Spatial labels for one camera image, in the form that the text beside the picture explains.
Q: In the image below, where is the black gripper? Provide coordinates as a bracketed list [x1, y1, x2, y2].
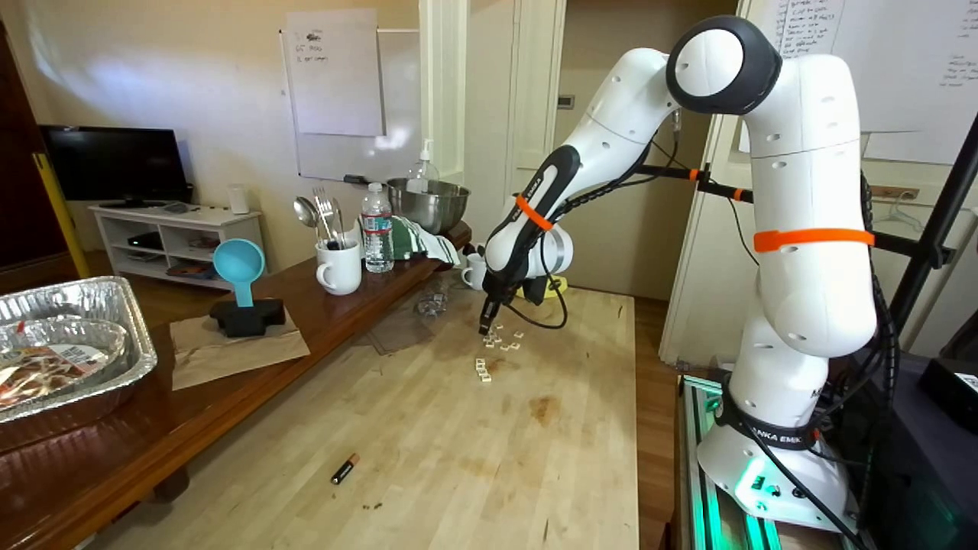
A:
[475, 263, 550, 341]

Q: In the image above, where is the plain white mug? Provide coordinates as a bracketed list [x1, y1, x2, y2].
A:
[457, 250, 493, 294]

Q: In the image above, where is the crushed clear plastic bottle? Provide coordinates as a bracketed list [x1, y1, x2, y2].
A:
[412, 271, 456, 322]

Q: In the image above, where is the green white striped towel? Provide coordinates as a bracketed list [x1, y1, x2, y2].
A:
[392, 214, 468, 270]

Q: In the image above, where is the stainless steel mixing bowl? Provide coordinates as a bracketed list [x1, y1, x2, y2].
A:
[381, 178, 472, 237]

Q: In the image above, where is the clear plastic water bottle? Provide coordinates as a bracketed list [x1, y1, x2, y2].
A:
[356, 181, 398, 274]

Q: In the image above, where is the dark brown wooden table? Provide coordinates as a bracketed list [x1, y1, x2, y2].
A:
[0, 219, 475, 550]

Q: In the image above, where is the white mug with utensils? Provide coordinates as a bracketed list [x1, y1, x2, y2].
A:
[310, 240, 366, 300]

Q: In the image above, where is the metal spoon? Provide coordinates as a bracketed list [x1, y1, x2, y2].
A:
[315, 197, 343, 244]
[291, 192, 328, 244]

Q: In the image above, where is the white panel door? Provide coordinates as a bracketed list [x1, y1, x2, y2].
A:
[464, 0, 567, 274]

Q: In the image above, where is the small black marker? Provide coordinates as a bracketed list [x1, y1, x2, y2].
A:
[328, 454, 361, 488]

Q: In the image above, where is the cream tall cabinet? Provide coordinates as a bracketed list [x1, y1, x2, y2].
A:
[654, 112, 978, 370]

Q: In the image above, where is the black block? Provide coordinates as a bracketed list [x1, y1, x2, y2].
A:
[206, 297, 286, 341]

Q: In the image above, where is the brown cardboard sheet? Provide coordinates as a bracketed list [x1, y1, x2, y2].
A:
[164, 306, 315, 395]

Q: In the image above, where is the black rod with orange tape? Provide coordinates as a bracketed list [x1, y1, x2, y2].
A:
[638, 163, 960, 263]

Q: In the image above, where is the white television stand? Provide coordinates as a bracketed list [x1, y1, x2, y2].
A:
[88, 202, 270, 294]

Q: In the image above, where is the aluminium foil tray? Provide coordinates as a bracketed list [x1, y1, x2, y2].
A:
[0, 271, 162, 424]

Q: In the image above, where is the black flat television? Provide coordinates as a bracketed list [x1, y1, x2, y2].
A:
[38, 123, 194, 208]

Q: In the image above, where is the long yellow stick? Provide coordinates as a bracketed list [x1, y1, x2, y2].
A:
[26, 150, 91, 279]

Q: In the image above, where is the large black control box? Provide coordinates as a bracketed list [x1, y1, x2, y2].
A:
[844, 348, 978, 550]

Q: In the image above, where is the shiny crumpled wrapper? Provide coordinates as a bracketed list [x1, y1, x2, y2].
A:
[0, 341, 109, 412]

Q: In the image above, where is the black stand pole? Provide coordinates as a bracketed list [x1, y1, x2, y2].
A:
[885, 116, 978, 335]

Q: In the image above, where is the small black box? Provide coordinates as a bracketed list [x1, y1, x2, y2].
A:
[914, 325, 978, 430]

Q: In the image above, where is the dark wooden cabinet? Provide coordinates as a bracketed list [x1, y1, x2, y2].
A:
[0, 18, 74, 270]

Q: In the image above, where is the white handwritten sheet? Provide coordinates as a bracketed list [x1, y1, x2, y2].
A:
[732, 0, 978, 164]

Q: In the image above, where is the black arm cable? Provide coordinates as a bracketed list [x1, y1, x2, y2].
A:
[502, 133, 903, 544]

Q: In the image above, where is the white wall whiteboard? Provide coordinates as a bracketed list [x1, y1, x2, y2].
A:
[294, 28, 423, 184]

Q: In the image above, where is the aluminium base frame green light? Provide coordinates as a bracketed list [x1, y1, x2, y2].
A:
[670, 370, 867, 550]

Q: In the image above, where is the white wall paper sheet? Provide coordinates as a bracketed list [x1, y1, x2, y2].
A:
[284, 10, 385, 137]

